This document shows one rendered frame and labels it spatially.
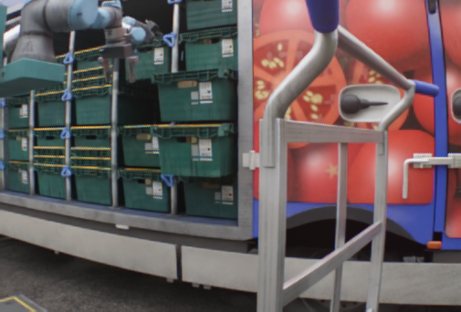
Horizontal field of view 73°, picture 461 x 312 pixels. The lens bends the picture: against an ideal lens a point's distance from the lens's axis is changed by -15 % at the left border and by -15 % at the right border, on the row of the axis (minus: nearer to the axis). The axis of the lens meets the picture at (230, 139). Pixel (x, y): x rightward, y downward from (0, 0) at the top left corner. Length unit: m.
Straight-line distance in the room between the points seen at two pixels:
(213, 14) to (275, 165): 1.77
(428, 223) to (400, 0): 1.04
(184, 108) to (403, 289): 1.38
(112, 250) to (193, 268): 0.57
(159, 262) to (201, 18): 1.44
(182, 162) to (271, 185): 1.37
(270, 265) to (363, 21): 1.43
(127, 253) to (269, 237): 1.82
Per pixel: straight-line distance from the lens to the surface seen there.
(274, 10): 1.84
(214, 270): 1.96
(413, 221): 1.73
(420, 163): 1.67
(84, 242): 2.48
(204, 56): 2.12
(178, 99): 1.82
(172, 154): 1.83
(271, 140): 0.45
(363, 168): 1.67
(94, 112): 2.54
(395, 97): 1.71
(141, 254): 2.18
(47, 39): 1.21
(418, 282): 1.82
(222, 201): 2.02
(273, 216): 0.46
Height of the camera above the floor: 1.07
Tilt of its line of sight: 1 degrees up
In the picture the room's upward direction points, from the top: straight up
